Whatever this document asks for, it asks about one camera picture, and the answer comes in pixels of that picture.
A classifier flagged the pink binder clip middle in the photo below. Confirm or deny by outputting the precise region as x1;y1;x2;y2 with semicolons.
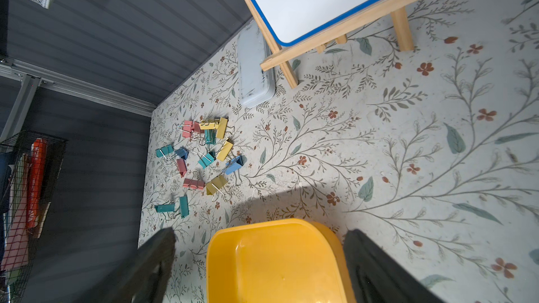
176;159;188;178

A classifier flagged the wooden easel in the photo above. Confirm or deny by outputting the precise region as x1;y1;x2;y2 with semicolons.
244;0;418;88

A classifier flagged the blue binder clip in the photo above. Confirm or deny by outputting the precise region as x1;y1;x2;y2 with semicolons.
223;155;244;175
174;147;189;160

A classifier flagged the light blue plastic case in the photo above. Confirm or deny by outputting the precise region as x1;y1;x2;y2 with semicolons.
237;20;276;108

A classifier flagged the yellow storage box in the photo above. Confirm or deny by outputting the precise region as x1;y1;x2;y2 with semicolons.
206;219;356;302

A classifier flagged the pink binder clip top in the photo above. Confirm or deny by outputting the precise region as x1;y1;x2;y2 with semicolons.
181;121;194;138

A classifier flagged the pink binder clip lower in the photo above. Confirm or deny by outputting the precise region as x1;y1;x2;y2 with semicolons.
182;178;206;190

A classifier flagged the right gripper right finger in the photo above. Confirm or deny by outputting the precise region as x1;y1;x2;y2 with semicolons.
343;229;441;303

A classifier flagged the pink binder clip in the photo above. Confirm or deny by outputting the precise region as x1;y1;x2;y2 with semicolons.
182;178;206;190
176;159;188;178
181;121;194;138

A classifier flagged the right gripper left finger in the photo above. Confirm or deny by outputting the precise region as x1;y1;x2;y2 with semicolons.
79;227;175;302

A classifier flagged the yellow binder clip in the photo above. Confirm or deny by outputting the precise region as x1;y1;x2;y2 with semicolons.
216;140;233;161

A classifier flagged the black wire side basket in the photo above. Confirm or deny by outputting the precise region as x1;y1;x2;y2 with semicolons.
1;130;67;302

